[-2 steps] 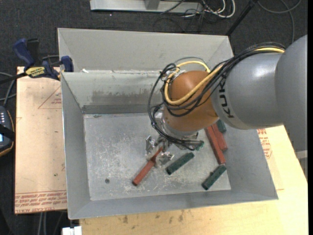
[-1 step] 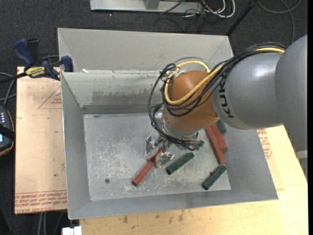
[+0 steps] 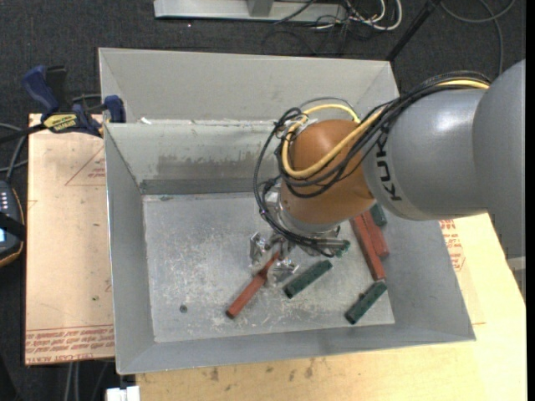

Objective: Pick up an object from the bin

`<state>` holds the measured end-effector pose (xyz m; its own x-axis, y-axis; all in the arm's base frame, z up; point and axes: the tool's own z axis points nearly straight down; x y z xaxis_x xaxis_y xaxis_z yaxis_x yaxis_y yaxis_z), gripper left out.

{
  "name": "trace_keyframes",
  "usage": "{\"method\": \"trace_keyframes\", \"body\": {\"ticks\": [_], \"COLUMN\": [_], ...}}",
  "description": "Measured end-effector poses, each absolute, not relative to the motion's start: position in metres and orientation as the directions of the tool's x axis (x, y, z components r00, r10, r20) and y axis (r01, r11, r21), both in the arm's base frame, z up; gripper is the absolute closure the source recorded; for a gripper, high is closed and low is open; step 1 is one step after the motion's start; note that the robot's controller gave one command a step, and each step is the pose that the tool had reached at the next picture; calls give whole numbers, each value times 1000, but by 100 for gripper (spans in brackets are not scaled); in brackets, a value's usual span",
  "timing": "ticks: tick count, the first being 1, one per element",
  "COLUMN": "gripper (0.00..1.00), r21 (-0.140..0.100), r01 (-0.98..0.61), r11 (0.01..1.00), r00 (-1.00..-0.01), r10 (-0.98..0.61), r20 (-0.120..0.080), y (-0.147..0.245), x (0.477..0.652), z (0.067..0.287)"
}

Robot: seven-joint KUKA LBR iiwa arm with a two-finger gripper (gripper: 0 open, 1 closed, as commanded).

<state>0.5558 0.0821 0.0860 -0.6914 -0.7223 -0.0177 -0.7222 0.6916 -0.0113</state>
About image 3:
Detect dark green flat block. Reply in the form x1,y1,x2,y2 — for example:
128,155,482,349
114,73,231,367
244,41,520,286
344,280,389,326
283,259,334,300
369,202,389,228

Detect red-brown flat block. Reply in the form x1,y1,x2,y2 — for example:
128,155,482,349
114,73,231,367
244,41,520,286
349,214,387,282
225,251,282,319
361,209,391,259

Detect grey metal bin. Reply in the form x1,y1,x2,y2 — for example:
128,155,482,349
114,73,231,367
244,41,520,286
98,47,476,376

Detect brown cardboard board, red print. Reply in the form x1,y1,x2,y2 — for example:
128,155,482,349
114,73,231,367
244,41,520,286
24,113,489,368

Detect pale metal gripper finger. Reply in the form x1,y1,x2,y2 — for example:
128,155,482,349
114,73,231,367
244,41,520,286
267,259,300,288
248,231,272,267

